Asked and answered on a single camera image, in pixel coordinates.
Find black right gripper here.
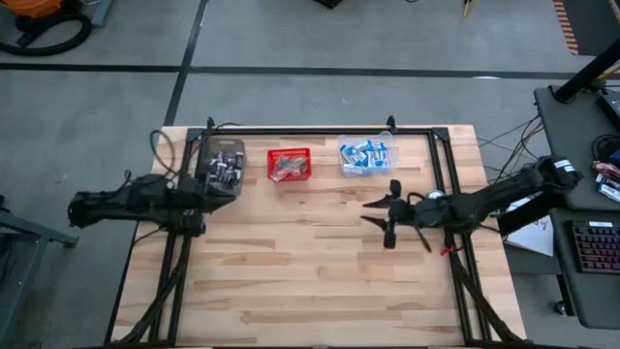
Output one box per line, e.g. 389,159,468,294
360,178,420,250

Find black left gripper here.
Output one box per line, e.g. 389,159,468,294
169,176,237,214

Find red gummy candy packet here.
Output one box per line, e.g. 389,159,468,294
270,162,292,183

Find red plastic basket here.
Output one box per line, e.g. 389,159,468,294
266,147,313,183

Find candy pile on desk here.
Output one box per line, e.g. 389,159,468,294
592,161,620,204

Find grey plastic bin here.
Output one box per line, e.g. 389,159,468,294
195,138,247,198

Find clear plastic bin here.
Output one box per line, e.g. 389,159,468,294
337,131,400,178

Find white paper sheet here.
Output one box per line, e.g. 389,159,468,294
503,196,555,258

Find grey metal bench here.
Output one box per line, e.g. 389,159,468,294
0,195,79,349

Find grey computer desk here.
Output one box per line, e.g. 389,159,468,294
534,84,620,331

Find black backlit keyboard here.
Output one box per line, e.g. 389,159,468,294
572,220,620,274

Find black slanted pole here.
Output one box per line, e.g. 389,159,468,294
553,38,620,104

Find orange shop vacuum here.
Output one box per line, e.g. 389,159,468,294
13,0,65,20

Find black mat orange striped edge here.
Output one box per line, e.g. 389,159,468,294
551,0,620,57

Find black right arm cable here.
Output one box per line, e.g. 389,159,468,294
414,225,433,254

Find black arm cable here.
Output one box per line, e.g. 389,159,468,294
148,128,178,178
414,225,433,254

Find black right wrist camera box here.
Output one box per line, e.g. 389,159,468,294
414,198,450,229

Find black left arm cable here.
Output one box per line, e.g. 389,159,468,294
148,128,178,178

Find black table frame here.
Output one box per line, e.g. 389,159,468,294
104,115,527,349

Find black floor cables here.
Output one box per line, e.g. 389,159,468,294
477,114,546,186

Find black vacuum hose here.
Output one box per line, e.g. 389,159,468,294
0,12,93,57

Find black coiled cable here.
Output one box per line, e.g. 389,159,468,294
591,134,620,162

